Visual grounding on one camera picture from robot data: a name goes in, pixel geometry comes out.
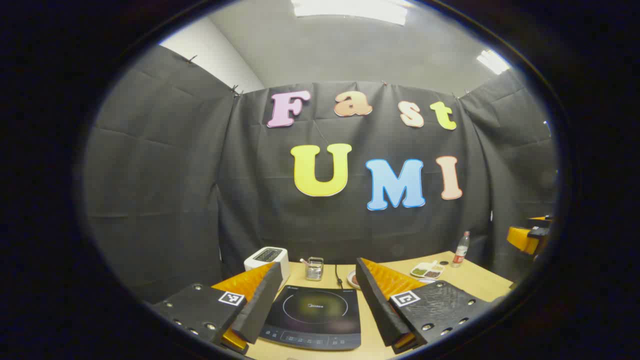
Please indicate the plastic bottle with red label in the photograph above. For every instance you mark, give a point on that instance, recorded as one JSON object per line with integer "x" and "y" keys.
{"x": 460, "y": 255}

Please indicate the black induction cooktop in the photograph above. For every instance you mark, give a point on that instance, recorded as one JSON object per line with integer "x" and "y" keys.
{"x": 310, "y": 310}

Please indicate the raw red meat steak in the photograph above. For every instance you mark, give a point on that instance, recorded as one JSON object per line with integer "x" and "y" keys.
{"x": 353, "y": 278}

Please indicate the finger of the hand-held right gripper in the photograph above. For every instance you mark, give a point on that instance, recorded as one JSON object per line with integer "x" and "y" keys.
{"x": 522, "y": 240}

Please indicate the heap of green beans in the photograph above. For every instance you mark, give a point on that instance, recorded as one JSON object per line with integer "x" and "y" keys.
{"x": 419, "y": 272}

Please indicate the heap of dark red beans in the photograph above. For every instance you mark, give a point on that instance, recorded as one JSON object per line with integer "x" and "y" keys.
{"x": 431, "y": 274}

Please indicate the ceiling light panel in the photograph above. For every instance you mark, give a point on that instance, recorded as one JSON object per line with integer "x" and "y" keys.
{"x": 350, "y": 10}
{"x": 492, "y": 61}

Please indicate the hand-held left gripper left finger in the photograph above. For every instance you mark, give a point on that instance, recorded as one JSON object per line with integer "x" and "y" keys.
{"x": 262, "y": 305}

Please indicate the white toaster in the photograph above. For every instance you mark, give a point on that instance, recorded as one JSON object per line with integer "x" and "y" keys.
{"x": 267, "y": 257}

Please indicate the white round plate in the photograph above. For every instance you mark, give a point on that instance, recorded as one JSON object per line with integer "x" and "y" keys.
{"x": 348, "y": 278}

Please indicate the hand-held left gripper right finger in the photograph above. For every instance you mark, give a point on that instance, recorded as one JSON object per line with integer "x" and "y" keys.
{"x": 375, "y": 305}

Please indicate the white divided dish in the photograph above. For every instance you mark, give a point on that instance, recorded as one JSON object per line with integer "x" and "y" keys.
{"x": 425, "y": 265}

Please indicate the black backdrop cloth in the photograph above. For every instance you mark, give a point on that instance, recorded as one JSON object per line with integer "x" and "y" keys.
{"x": 175, "y": 200}

